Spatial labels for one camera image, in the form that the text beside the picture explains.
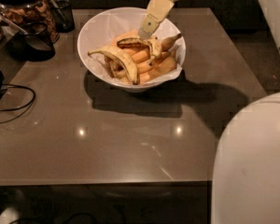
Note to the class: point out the spotted ripe banana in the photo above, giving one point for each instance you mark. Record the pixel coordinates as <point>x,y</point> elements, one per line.
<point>153,43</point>

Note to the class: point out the glass jar with snacks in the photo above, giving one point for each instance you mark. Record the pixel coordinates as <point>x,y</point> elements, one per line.
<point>23,12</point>

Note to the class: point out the black mesh cup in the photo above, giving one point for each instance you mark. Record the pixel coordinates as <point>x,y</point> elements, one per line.
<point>34,45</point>

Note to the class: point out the spotted banana front left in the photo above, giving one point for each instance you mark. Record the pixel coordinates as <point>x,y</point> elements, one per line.
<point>121,57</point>

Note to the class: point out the orange banana long middle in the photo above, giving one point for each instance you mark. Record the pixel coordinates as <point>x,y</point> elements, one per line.
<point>141,54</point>

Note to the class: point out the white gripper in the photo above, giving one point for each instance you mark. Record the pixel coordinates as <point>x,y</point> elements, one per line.
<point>155,14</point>

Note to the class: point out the white bowl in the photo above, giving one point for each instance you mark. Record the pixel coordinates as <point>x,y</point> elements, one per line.
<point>102,29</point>

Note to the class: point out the orange banana lower middle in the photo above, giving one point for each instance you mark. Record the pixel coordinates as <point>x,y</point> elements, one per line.
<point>155,65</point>

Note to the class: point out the black mesh pen holder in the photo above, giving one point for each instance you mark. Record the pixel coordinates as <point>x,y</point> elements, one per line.
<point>62,14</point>

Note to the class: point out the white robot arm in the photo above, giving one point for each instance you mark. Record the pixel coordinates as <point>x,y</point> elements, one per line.
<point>246,175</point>

